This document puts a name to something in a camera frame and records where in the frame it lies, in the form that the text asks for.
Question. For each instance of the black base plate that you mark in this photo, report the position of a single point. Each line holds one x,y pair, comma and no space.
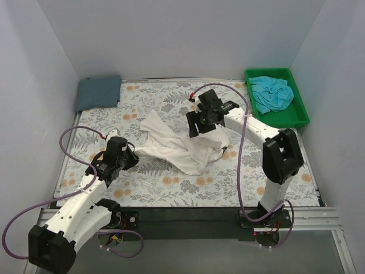
191,223

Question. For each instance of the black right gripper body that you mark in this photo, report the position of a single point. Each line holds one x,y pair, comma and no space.
195,119

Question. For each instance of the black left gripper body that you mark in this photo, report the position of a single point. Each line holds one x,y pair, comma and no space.
130,157

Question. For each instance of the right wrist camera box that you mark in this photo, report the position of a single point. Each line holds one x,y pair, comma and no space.
195,102

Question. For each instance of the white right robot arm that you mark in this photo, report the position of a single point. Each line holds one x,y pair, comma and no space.
281,153

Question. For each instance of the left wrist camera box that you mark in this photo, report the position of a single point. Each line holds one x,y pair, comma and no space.
113,133

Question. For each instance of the light blue t shirt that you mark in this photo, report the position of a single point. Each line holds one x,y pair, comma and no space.
271,94

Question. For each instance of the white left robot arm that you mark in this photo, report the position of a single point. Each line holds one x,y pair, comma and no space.
54,245

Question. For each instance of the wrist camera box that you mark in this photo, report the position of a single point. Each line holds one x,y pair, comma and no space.
113,133
195,102

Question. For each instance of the green plastic bin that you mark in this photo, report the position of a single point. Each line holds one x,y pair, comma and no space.
295,116

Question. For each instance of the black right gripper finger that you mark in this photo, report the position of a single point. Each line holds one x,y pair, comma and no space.
193,119
205,127

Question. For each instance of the folded dark teal t shirt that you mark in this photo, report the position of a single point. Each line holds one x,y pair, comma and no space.
98,92

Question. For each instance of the white t shirt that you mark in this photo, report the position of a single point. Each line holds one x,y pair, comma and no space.
189,155

